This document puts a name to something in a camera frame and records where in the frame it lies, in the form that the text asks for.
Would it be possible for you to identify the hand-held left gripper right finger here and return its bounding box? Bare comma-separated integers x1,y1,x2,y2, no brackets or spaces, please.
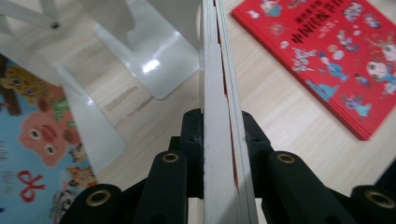
242,111,275,199

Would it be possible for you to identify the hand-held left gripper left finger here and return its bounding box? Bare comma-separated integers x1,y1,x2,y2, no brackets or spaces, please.
169,107,205,199

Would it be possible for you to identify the thin white-edged picture book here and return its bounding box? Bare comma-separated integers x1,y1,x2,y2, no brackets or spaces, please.
199,0,260,224

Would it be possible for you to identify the white expandable book rack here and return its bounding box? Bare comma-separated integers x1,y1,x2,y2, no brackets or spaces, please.
0,0,203,175

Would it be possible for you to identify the light blue animals picture book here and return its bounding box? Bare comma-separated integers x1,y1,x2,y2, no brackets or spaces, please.
0,54,98,224

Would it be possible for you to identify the red picture book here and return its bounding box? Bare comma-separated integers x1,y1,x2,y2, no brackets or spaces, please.
231,0,396,142

